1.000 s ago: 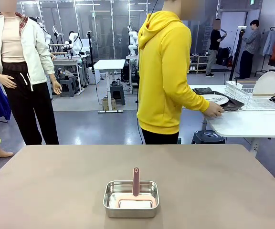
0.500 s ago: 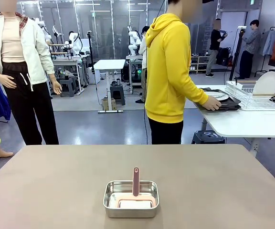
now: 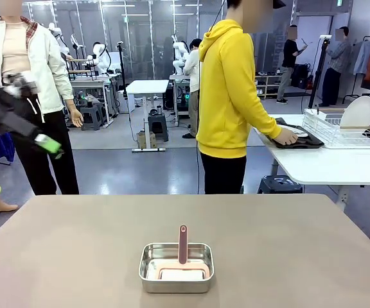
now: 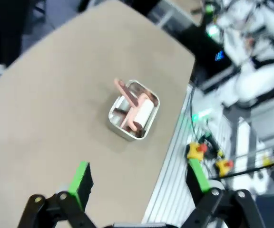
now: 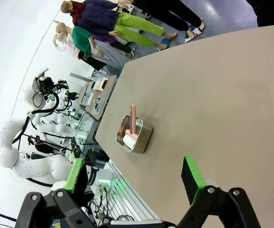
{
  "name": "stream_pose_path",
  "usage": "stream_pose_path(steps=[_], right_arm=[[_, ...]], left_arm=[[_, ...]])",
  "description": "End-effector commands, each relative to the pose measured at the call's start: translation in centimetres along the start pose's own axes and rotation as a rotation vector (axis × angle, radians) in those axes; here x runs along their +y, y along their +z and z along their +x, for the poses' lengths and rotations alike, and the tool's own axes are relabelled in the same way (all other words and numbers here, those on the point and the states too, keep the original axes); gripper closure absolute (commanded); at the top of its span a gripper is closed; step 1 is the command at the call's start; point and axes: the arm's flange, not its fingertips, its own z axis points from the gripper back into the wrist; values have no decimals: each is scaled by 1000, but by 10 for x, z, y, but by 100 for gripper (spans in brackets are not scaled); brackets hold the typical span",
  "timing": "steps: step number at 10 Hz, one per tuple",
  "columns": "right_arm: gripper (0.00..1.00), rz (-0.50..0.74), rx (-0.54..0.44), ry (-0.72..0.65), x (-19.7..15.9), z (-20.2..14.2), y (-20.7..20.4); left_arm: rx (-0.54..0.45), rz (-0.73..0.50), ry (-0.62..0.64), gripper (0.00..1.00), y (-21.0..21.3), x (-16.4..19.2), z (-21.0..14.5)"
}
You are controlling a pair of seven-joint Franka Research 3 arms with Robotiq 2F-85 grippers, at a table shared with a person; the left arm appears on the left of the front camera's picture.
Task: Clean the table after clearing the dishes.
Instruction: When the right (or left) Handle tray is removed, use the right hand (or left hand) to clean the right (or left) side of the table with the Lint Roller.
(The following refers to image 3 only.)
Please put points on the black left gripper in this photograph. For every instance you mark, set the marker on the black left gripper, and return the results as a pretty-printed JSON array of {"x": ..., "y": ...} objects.
[{"x": 5, "y": 112}]

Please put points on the pink lint roller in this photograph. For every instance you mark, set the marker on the pink lint roller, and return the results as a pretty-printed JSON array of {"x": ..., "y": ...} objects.
[{"x": 182, "y": 247}]

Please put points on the dark brown serving tray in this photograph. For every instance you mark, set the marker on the dark brown serving tray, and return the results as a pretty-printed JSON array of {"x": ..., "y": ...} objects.
[{"x": 307, "y": 143}]

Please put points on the yellow sleeved right forearm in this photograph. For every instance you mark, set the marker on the yellow sleeved right forearm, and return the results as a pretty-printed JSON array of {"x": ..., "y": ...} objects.
[{"x": 268, "y": 126}]

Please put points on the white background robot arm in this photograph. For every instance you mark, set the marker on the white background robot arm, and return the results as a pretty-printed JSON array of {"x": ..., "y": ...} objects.
[
  {"x": 100, "y": 53},
  {"x": 178, "y": 51},
  {"x": 59, "y": 38}
]

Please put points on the person's right hand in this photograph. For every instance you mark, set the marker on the person's right hand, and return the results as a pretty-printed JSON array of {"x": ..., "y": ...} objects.
[{"x": 286, "y": 138}]

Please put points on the grey plastic stool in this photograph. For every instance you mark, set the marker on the grey plastic stool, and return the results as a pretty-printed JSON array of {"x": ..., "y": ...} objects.
[{"x": 93, "y": 117}]

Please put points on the white workbench with wood shelves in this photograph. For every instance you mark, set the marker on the white workbench with wood shelves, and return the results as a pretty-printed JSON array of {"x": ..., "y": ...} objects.
[{"x": 85, "y": 84}]

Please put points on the mannequin in white jacket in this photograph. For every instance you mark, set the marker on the mannequin in white jacket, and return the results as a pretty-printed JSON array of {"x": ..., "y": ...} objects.
[{"x": 51, "y": 64}]

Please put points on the white storage box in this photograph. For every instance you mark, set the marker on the white storage box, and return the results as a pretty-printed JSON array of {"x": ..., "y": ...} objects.
[{"x": 125, "y": 102}]

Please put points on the cardboard box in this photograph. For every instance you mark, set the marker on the cardboard box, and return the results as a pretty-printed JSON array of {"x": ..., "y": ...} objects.
[{"x": 144, "y": 139}]

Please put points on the black tripod pole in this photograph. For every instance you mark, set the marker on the black tripod pole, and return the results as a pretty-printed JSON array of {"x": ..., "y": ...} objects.
[{"x": 122, "y": 70}]

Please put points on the dark plastic stool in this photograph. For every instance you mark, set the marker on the dark plastic stool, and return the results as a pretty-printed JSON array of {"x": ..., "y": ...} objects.
[{"x": 158, "y": 126}]

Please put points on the white standing desk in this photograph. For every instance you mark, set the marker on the white standing desk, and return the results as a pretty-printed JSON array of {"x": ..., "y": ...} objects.
[{"x": 146, "y": 86}]

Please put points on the person in white sweater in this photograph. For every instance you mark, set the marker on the person in white sweater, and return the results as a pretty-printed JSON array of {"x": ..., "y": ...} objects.
[{"x": 193, "y": 67}]

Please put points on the person in yellow hoodie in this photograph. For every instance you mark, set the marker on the person in yellow hoodie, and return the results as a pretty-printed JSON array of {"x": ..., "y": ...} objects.
[{"x": 226, "y": 96}]

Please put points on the stainless steel tray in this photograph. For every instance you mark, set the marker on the stainless steel tray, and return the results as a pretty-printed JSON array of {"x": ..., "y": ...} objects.
[{"x": 175, "y": 287}]

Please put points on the black plastic stool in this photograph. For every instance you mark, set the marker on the black plastic stool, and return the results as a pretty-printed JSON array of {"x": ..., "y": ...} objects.
[{"x": 279, "y": 186}]

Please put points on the person in black t-shirt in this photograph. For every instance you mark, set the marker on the person in black t-shirt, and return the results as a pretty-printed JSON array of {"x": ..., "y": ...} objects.
[{"x": 289, "y": 51}]

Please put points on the black bag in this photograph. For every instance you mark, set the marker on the black bag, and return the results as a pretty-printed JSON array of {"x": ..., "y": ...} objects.
[{"x": 300, "y": 77}]

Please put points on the white side table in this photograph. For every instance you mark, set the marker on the white side table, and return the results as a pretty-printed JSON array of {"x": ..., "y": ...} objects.
[{"x": 316, "y": 167}]

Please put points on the white power strip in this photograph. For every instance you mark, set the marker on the white power strip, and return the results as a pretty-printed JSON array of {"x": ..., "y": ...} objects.
[{"x": 343, "y": 200}]

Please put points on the person in plaid shirt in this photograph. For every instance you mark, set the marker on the person in plaid shirt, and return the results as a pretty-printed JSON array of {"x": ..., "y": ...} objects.
[{"x": 339, "y": 54}]

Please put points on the light blue shirt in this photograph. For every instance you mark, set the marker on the light blue shirt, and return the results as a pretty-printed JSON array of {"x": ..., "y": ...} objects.
[{"x": 363, "y": 56}]

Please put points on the black camera tripod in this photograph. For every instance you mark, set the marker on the black camera tripod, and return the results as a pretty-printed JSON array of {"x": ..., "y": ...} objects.
[{"x": 323, "y": 51}]

